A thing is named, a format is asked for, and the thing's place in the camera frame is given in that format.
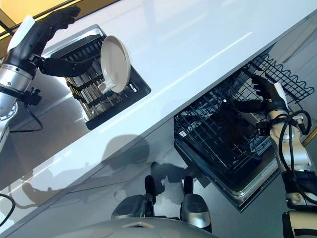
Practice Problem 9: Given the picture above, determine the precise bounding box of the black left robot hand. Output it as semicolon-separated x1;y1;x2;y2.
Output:
6;5;94;77

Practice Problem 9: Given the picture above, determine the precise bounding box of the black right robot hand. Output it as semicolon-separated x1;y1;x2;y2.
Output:
233;74;289;116

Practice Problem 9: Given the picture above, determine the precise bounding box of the steel dishwasher door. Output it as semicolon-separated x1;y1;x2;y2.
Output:
174;137;283;214

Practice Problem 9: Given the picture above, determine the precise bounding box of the beige round plate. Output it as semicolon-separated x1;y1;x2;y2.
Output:
100;35;132;94

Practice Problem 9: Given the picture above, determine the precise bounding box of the metal sink dish rack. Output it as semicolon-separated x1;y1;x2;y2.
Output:
43;24;152;131

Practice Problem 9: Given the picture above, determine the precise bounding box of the silver right robot leg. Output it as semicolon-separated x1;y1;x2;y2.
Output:
180;176;212;228

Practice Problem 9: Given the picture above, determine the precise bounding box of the silver robot leg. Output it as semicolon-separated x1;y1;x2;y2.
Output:
180;176;212;228
110;175;156;220

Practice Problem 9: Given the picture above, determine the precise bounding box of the silver left robot leg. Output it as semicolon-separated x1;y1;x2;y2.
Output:
110;175;156;220

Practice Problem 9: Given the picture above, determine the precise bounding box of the grey robot torso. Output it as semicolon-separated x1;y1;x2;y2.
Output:
80;216;220;238

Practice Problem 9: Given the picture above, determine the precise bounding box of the black wire dishwasher upper rack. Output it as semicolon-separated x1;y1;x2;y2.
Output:
242;53;314;103

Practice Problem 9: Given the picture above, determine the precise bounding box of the black wire dishwasher rack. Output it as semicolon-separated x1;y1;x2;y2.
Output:
173;73;276;175
242;53;314;103

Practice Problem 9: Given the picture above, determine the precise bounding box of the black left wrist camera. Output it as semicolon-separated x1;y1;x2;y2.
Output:
15;86;42;105

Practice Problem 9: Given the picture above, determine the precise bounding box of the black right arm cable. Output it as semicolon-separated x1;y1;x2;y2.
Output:
278;110;317;206

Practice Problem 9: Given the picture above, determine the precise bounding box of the black wire dishwasher lower rack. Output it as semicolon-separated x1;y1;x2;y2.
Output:
173;73;276;175

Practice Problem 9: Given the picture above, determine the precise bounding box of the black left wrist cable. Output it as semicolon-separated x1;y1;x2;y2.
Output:
9;101;44;133

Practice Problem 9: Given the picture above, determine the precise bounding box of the thin black loose cable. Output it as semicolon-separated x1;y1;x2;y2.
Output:
0;193;16;225

